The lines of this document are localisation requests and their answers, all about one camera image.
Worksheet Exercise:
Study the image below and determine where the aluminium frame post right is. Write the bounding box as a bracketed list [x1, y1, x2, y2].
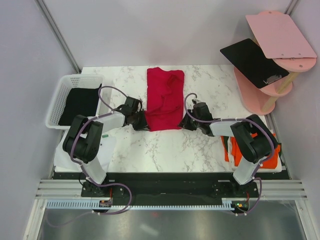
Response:
[284, 0, 300, 16]

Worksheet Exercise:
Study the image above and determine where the white cloth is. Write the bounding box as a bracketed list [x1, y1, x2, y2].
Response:
[224, 148, 282, 173]

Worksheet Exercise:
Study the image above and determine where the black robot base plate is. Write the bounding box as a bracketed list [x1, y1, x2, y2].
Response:
[79, 171, 261, 207]

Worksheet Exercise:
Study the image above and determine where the black t shirt in basket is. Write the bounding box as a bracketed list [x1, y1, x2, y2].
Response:
[58, 84, 102, 126]

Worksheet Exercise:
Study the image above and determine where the pink clipboard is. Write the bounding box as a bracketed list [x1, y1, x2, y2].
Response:
[245, 13, 317, 59]

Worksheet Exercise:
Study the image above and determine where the green t shirt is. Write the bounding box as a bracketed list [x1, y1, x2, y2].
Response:
[221, 136, 230, 154]

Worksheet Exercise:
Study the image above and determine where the red t shirt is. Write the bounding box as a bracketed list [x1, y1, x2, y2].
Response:
[145, 67, 185, 132]

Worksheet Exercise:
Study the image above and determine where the aluminium frame post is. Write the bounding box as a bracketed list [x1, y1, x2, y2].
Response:
[34, 0, 82, 74]
[284, 0, 300, 16]

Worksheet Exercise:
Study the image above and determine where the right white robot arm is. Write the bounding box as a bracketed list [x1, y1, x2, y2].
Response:
[178, 113, 278, 197]

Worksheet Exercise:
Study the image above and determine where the aluminium frame post left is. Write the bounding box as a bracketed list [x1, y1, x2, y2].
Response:
[34, 0, 82, 74]

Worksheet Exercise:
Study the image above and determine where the pink wooden shelf stand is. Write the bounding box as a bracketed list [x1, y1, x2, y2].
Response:
[234, 10, 317, 115]

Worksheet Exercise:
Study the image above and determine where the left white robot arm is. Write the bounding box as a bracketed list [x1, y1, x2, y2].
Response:
[62, 109, 149, 197]

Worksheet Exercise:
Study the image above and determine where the aluminium rail extrusion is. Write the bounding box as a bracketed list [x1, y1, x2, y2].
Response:
[35, 179, 82, 200]

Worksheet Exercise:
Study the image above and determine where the black clipboard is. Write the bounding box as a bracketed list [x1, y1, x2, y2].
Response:
[220, 38, 289, 89]

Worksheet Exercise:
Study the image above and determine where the white slotted cable duct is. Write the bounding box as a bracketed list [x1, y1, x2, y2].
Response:
[45, 199, 235, 211]

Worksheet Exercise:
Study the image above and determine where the white paper sheet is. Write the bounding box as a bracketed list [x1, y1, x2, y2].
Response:
[53, 131, 117, 173]

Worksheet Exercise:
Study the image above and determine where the white plastic laundry basket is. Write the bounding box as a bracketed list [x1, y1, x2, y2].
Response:
[45, 74, 114, 131]

